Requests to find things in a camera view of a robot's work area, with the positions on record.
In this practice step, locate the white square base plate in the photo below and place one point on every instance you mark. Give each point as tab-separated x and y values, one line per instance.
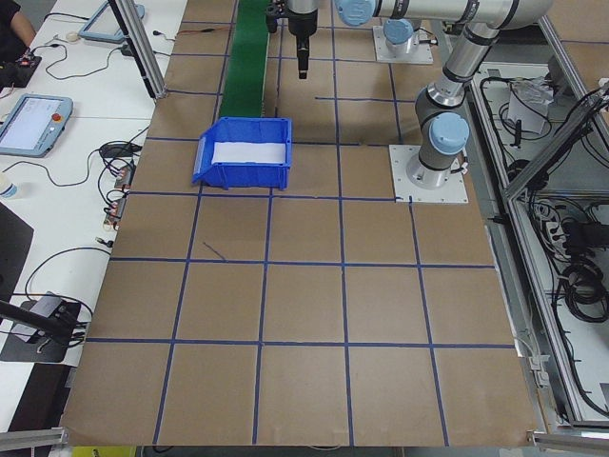
452	190
418	56

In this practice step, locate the black camera stand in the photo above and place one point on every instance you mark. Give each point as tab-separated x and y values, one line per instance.
28	350

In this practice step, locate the green conveyor belt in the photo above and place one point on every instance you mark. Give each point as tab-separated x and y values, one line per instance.
245	57

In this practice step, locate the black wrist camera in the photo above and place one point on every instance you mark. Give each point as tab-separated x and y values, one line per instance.
273	19

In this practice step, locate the metal V-shaped frame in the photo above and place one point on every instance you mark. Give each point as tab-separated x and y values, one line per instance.
547	157

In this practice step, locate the person bare forearm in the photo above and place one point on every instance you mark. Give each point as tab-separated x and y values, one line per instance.
26	28

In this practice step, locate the white power strip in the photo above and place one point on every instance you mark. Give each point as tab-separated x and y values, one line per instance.
554	231

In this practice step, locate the person in black shirt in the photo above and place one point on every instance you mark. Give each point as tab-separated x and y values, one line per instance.
7	9

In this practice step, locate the black monitor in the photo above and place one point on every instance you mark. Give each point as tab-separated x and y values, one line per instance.
12	252

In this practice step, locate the aluminium extrusion bar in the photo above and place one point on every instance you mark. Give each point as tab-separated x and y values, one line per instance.
33	435
566	440

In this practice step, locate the black power adapter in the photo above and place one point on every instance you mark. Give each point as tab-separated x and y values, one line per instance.
129	50
116	151

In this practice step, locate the small black red device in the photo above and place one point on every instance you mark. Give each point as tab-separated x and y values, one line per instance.
29	61

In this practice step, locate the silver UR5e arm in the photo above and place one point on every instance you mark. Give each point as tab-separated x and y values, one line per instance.
399	33
452	62

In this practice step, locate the small white round puck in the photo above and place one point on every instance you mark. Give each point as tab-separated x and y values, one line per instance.
72	35

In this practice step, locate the light blue teach pendant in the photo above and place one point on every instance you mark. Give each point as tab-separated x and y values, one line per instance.
28	124
107	24

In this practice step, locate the aluminium frame bracket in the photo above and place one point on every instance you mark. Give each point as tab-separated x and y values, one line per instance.
145	52

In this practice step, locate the white paper cup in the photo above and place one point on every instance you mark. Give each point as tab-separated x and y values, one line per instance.
9	186

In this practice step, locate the blue plastic bin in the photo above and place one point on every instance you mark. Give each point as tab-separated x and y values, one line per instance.
247	176

